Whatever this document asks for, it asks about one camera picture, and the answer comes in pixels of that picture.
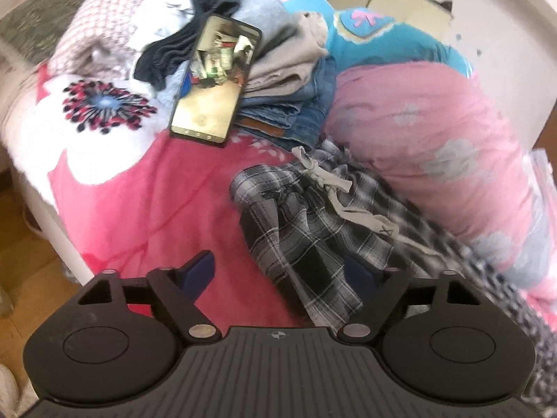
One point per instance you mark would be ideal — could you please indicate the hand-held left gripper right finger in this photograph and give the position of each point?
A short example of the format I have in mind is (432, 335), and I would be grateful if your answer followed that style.
(359, 274)

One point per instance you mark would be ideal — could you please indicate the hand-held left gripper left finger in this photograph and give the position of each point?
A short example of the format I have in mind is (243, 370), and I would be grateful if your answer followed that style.
(200, 272)

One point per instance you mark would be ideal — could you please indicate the black white plaid pants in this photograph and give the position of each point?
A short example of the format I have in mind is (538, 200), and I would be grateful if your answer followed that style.
(296, 226)

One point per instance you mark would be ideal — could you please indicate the pink fleece flower blanket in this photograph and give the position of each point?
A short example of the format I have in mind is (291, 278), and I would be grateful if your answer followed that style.
(152, 204)

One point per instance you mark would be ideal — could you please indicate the pink grey floral quilt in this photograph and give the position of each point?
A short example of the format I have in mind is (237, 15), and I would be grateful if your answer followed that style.
(435, 130)

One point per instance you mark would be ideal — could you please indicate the folded blue jeans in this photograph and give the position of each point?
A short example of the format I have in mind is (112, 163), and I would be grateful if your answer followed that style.
(304, 113)

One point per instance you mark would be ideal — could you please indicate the black smartphone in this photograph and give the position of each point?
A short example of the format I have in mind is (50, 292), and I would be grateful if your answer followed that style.
(209, 96)

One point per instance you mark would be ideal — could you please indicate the light blue cloth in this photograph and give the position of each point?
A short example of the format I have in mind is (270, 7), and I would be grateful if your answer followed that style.
(172, 91)

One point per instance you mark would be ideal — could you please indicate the folded beige pants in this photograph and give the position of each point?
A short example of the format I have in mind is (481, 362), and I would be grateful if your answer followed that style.
(278, 69)

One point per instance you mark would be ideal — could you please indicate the dark navy cloth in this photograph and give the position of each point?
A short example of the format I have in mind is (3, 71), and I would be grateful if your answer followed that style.
(165, 52)

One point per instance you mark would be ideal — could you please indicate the teal cartoon print cloth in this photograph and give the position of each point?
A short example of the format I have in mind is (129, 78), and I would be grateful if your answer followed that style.
(391, 48)

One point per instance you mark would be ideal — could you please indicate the folded grey cloth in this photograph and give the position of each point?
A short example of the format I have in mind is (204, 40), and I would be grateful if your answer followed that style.
(265, 8)

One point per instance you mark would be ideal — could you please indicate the pink checkered white cloth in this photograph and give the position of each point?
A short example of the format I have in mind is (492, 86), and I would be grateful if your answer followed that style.
(113, 0)

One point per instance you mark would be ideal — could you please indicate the grey speckled cushion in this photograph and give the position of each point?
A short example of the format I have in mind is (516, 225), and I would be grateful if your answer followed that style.
(35, 21)

